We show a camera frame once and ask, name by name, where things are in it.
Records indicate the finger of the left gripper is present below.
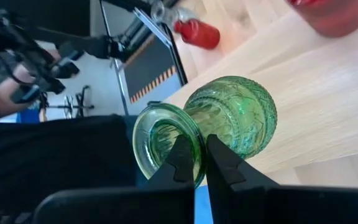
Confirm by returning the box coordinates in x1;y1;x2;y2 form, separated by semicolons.
10;84;42;105
51;57;81;80

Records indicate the green embossed glass vase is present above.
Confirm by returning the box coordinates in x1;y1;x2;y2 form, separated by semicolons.
131;75;278;189

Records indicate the hazard-striped floor mat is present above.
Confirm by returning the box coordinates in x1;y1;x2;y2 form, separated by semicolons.
123;33;181;105

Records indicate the red ribbed glass vase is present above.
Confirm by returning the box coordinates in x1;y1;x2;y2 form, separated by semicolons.
173;17;221;50

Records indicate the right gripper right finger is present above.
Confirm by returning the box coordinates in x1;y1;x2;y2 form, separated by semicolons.
205;133;279;224

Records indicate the red bulbous glass vase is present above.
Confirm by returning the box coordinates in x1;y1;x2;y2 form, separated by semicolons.
286;0;358;39

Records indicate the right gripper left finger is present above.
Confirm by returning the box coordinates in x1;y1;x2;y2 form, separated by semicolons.
149;134;196;188

